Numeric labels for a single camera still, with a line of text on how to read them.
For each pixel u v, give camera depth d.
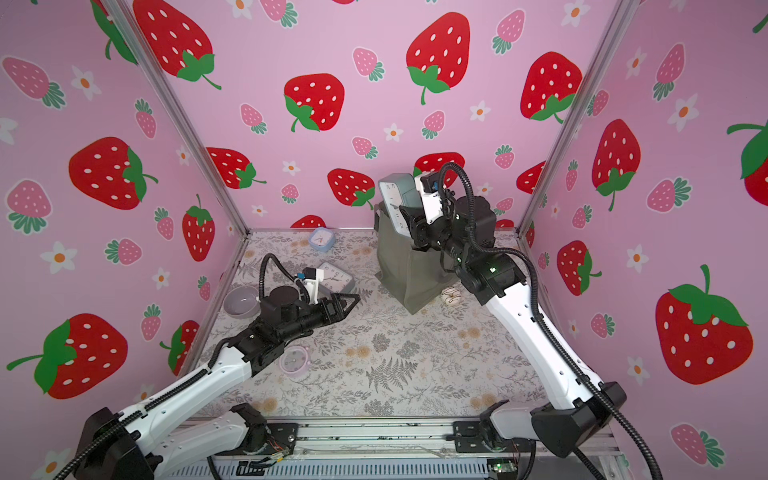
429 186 0.51
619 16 0.69
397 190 0.61
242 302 0.98
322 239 1.15
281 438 0.74
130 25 0.69
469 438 0.73
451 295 1.01
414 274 0.84
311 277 0.70
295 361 0.84
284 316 0.58
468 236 0.45
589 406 0.38
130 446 0.39
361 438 0.76
